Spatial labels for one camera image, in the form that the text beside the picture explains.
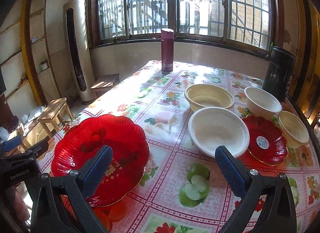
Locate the black cylindrical container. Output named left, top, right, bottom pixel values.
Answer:
left=263, top=46, right=296, bottom=102

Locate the white tower air conditioner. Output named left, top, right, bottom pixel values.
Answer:
left=63, top=0, right=95, bottom=104

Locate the magenta thermos bottle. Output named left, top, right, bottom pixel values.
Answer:
left=161, top=28, right=174, bottom=74

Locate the small red plastic plate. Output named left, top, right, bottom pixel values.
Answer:
left=242, top=115, right=288, bottom=166

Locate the large yellow plastic bowl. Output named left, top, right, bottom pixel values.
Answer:
left=184, top=84, right=234, bottom=112

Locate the small white disposable bowl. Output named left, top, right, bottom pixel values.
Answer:
left=244, top=87, right=282, bottom=120

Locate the large red plastic plate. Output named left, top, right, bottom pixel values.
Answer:
left=51, top=114, right=150, bottom=207

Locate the small wooden stool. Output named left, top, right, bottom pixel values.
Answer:
left=91, top=73, right=120, bottom=98

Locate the small yellow plastic bowl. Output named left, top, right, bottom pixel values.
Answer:
left=278, top=111, right=309, bottom=148

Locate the large white disposable bowl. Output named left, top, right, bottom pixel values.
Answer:
left=188, top=107, right=250, bottom=158

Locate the large barred window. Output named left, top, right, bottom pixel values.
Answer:
left=88, top=0, right=278, bottom=55

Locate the light wooden chair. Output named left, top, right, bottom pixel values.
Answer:
left=17, top=97, right=74, bottom=151

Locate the floral fruit tablecloth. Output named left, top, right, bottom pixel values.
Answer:
left=36, top=59, right=320, bottom=233

